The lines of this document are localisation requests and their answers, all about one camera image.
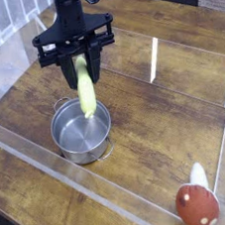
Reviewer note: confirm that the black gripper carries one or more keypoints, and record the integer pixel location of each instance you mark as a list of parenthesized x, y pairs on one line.
[(87, 35)]

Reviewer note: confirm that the clear acrylic front barrier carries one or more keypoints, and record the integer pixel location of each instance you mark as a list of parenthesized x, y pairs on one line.
[(103, 191)]

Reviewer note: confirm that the stainless steel pot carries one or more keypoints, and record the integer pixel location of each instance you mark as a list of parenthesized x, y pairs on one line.
[(82, 141)]

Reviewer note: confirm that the clear acrylic triangle stand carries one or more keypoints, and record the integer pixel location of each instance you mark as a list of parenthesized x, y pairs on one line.
[(40, 25)]

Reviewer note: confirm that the brown plush mushroom toy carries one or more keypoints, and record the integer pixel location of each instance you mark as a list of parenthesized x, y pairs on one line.
[(195, 202)]

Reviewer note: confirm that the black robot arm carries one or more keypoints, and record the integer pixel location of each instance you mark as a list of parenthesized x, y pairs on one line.
[(71, 10)]

